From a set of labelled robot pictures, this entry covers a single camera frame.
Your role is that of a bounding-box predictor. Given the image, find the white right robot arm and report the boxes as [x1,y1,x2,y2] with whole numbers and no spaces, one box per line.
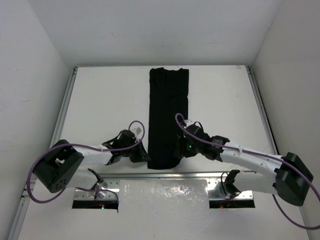
[175,123,314,207]

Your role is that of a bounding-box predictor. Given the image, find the white front cover panel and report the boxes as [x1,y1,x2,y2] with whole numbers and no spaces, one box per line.
[19,179,308,240]

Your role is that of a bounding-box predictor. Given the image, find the aluminium table frame rail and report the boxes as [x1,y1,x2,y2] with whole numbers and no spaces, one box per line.
[21,65,300,201]

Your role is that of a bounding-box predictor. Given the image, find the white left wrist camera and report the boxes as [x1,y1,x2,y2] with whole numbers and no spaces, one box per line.
[132,127,142,136]

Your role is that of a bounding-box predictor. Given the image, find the black t-shirt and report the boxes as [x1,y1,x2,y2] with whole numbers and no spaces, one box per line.
[147,67,189,170]

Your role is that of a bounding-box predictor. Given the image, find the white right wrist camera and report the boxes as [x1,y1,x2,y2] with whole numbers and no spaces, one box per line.
[181,119,193,128]

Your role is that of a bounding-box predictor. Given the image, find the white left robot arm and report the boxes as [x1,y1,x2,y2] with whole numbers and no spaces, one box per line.
[32,128,151,193]

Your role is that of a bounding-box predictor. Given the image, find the black thin cable loop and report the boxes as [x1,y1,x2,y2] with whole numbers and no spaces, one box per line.
[221,171,233,198]

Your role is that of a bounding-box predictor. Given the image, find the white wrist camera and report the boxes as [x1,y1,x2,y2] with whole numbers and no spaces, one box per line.
[181,119,193,128]
[132,127,142,136]

